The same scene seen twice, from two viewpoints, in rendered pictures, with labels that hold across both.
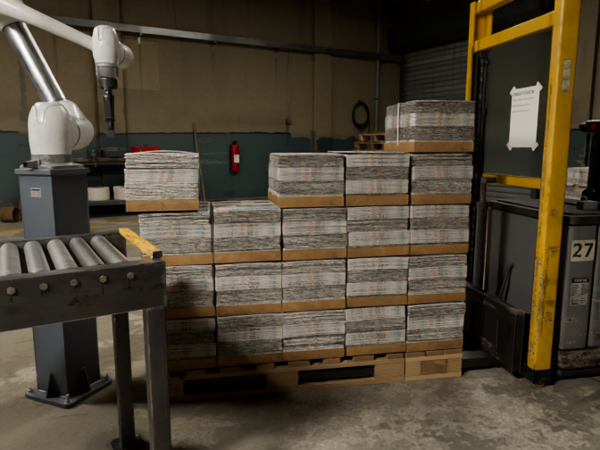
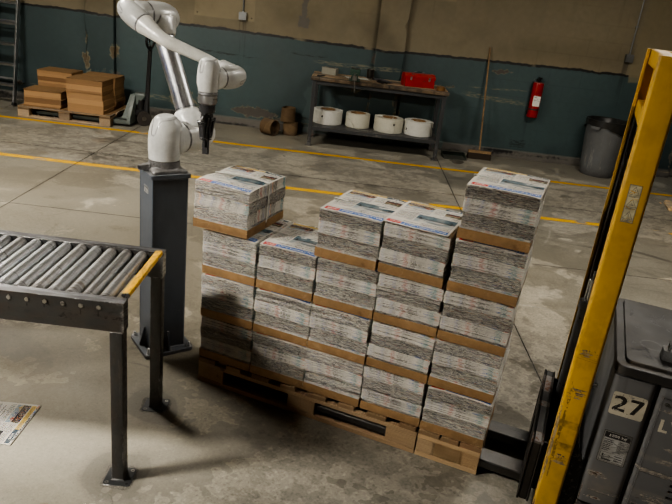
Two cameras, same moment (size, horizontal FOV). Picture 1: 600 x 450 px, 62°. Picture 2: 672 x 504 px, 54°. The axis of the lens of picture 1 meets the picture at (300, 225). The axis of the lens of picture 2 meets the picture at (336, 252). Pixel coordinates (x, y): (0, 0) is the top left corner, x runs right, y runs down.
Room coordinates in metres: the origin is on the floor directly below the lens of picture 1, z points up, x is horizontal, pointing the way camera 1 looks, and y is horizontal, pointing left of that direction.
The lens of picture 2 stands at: (-0.17, -1.32, 1.91)
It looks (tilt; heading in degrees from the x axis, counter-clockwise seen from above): 21 degrees down; 30
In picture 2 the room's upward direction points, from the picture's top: 7 degrees clockwise
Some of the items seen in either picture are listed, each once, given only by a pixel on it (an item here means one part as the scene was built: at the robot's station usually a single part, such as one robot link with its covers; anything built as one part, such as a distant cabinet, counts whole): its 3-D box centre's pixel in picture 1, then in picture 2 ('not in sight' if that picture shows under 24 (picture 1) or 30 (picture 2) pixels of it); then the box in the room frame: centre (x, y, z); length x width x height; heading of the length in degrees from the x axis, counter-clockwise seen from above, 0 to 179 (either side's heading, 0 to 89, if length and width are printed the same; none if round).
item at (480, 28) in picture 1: (472, 167); (602, 253); (2.82, -0.97, 0.97); 0.09 x 0.09 x 1.75; 11
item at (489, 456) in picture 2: (393, 365); (412, 434); (2.26, -0.45, 0.05); 1.05 x 0.10 x 0.04; 101
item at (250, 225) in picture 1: (276, 290); (323, 323); (2.28, 0.11, 0.42); 1.17 x 0.39 x 0.83; 101
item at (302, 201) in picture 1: (303, 196); (359, 245); (2.30, -0.02, 0.86); 0.38 x 0.29 x 0.04; 11
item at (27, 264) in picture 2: not in sight; (27, 265); (1.26, 0.90, 0.77); 0.47 x 0.05 x 0.05; 30
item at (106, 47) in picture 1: (106, 45); (210, 74); (2.17, 0.80, 1.50); 0.13 x 0.11 x 0.16; 179
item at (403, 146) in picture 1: (421, 241); (478, 325); (2.41, -0.60, 0.63); 0.38 x 0.29 x 0.97; 11
